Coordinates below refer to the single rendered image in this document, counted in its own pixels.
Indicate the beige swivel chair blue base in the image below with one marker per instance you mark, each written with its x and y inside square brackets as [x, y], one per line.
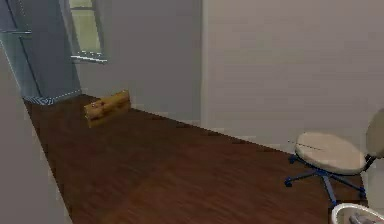
[330, 155]

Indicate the grey fridge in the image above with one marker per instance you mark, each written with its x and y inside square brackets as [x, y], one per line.
[46, 60]

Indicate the white round bin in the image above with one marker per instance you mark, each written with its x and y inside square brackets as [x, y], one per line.
[356, 214]

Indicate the window with white frame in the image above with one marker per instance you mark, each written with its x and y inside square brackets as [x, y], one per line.
[85, 30]

